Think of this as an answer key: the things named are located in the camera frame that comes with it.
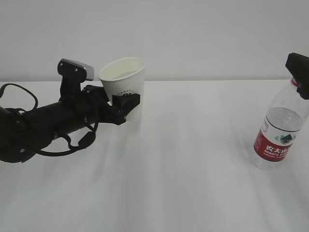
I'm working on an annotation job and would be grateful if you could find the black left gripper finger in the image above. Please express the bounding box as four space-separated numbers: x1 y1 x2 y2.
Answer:
84 85 108 102
112 93 140 116

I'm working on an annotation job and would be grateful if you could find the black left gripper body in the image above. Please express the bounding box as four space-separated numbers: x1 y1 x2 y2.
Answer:
82 89 126 125

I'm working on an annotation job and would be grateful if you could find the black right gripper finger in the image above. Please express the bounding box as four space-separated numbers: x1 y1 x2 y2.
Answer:
285 53 309 99

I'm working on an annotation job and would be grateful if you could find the white paper cup green logo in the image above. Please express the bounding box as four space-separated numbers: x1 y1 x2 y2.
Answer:
98 58 146 121

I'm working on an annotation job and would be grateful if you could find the clear water bottle red label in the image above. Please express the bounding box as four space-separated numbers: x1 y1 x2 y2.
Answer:
250 78 309 170

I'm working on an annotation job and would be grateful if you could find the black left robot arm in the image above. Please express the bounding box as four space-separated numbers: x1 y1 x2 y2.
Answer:
0 85 140 163

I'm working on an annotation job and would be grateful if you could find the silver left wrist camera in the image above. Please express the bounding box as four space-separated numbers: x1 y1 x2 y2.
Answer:
58 58 95 81

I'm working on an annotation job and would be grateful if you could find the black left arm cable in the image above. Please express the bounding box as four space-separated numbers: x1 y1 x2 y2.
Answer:
0 83 99 156

